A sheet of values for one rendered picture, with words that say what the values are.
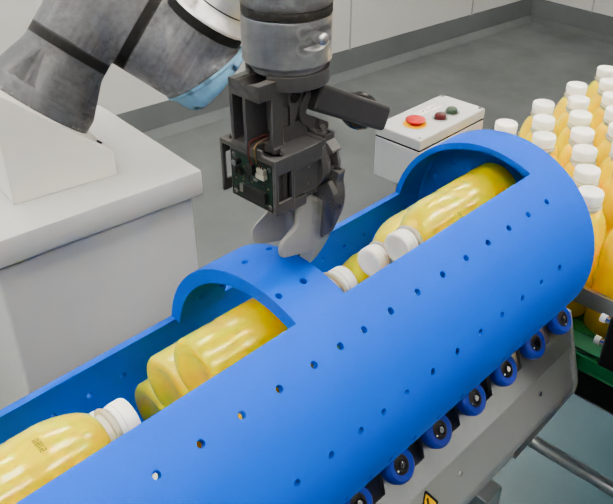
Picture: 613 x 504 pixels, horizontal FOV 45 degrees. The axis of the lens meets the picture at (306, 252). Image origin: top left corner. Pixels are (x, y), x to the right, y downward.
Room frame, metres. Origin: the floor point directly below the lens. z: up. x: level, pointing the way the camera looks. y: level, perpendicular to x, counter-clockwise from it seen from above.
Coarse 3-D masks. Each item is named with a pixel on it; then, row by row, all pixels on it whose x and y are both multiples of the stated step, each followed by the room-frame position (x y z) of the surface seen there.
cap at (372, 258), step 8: (368, 248) 0.78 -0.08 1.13; (376, 248) 0.78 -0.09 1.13; (360, 256) 0.79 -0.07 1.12; (368, 256) 0.78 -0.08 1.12; (376, 256) 0.77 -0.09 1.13; (384, 256) 0.78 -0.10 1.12; (360, 264) 0.79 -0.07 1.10; (368, 264) 0.78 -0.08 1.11; (376, 264) 0.77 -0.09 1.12; (384, 264) 0.77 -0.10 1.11; (368, 272) 0.78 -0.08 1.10
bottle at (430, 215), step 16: (464, 176) 0.85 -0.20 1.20; (480, 176) 0.85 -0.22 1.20; (496, 176) 0.85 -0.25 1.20; (512, 176) 0.87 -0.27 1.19; (448, 192) 0.81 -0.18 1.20; (464, 192) 0.81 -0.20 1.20; (480, 192) 0.82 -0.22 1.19; (496, 192) 0.83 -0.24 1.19; (416, 208) 0.78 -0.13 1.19; (432, 208) 0.77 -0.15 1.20; (448, 208) 0.77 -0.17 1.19; (464, 208) 0.79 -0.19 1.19; (400, 224) 0.78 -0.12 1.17; (416, 224) 0.76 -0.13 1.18; (432, 224) 0.75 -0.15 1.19; (448, 224) 0.76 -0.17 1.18
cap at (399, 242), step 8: (392, 232) 0.75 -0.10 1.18; (400, 232) 0.74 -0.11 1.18; (408, 232) 0.74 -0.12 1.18; (392, 240) 0.74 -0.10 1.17; (400, 240) 0.73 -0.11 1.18; (408, 240) 0.73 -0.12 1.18; (416, 240) 0.74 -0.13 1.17; (392, 248) 0.74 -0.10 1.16; (400, 248) 0.73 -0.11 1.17; (408, 248) 0.72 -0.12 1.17; (392, 256) 0.74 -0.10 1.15; (400, 256) 0.73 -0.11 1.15
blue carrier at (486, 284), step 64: (512, 192) 0.77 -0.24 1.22; (576, 192) 0.82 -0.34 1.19; (256, 256) 0.62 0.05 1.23; (320, 256) 0.83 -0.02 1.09; (448, 256) 0.65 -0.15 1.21; (512, 256) 0.70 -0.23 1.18; (576, 256) 0.77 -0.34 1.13; (192, 320) 0.68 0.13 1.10; (320, 320) 0.53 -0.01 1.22; (384, 320) 0.56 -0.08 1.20; (448, 320) 0.60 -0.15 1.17; (512, 320) 0.66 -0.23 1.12; (64, 384) 0.56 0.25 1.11; (128, 384) 0.61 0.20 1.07; (256, 384) 0.46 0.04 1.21; (320, 384) 0.48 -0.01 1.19; (384, 384) 0.51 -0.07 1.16; (448, 384) 0.57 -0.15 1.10; (128, 448) 0.38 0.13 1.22; (192, 448) 0.40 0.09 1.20; (256, 448) 0.42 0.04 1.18; (320, 448) 0.45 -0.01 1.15; (384, 448) 0.50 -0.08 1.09
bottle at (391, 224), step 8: (408, 208) 0.86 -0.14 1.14; (392, 216) 0.85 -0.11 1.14; (400, 216) 0.84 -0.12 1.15; (384, 224) 0.83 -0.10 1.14; (392, 224) 0.82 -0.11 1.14; (376, 232) 0.83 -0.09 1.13; (384, 232) 0.81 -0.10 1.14; (376, 240) 0.81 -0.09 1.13; (384, 240) 0.80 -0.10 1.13; (384, 248) 0.79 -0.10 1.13
